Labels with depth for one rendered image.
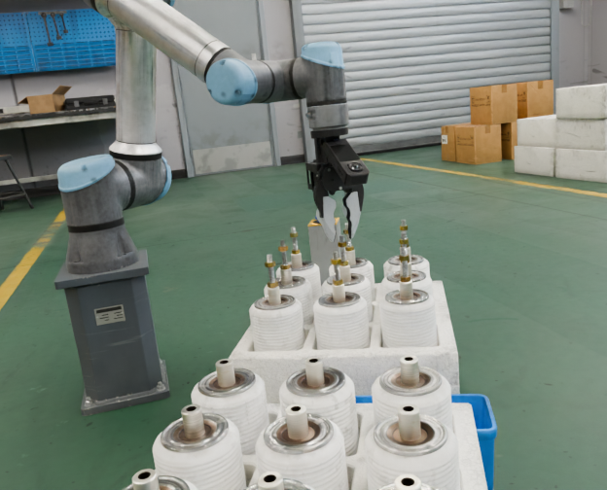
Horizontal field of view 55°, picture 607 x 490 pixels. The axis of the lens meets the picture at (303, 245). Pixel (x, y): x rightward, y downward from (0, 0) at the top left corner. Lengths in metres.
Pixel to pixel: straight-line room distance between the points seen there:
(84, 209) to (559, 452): 0.99
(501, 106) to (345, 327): 4.10
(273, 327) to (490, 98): 4.08
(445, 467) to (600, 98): 3.20
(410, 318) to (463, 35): 6.29
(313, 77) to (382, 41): 5.63
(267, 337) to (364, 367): 0.18
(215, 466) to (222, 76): 0.62
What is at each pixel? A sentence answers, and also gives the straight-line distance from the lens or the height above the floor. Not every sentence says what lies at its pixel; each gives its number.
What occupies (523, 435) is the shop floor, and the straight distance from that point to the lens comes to 1.13.
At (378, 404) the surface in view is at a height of 0.24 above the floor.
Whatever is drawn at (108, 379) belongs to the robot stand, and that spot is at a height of 0.07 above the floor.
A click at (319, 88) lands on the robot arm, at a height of 0.62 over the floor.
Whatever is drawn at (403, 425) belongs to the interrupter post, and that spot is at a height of 0.27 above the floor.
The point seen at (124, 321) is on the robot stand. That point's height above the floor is 0.19.
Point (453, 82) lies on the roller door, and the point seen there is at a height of 0.69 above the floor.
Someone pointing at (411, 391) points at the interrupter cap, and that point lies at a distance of 0.72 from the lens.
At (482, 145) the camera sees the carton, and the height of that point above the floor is 0.15.
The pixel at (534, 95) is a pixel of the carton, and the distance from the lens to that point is 5.19.
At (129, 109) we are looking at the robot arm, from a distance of 1.35.
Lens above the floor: 0.59
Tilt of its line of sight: 13 degrees down
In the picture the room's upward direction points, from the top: 6 degrees counter-clockwise
